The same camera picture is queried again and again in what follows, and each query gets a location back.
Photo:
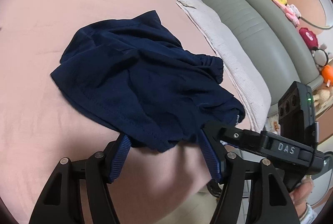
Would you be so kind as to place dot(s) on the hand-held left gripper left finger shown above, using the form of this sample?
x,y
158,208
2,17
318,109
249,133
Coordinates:
x,y
119,156

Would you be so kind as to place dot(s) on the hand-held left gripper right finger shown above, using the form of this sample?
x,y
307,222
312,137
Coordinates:
x,y
210,159

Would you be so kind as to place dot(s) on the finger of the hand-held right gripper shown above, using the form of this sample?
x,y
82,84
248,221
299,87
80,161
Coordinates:
x,y
244,148
226,133

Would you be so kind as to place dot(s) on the navy shorts with silver stripes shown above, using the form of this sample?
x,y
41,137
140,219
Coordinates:
x,y
135,78

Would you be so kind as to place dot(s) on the person's right hand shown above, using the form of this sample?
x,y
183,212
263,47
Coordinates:
x,y
301,192

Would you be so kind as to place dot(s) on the printed cardboard box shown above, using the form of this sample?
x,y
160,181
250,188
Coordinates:
x,y
271,122

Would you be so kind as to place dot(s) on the beige plush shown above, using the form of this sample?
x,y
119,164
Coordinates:
x,y
321,96

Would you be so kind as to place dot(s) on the light checked blanket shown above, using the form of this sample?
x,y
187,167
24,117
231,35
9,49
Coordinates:
x,y
234,65

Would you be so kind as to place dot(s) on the orange plush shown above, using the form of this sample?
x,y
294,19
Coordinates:
x,y
327,71

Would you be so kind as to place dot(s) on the black and white plush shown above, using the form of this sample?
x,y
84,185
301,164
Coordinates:
x,y
321,56

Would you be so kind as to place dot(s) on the red bear plush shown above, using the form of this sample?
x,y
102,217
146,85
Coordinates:
x,y
308,36

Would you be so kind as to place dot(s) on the grey-green padded headboard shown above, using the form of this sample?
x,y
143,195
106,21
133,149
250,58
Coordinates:
x,y
247,13

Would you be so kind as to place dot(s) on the pink and white cat plush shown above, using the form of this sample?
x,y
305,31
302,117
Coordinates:
x,y
291,12

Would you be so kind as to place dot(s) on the bed with pink sheet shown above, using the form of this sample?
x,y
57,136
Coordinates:
x,y
52,18

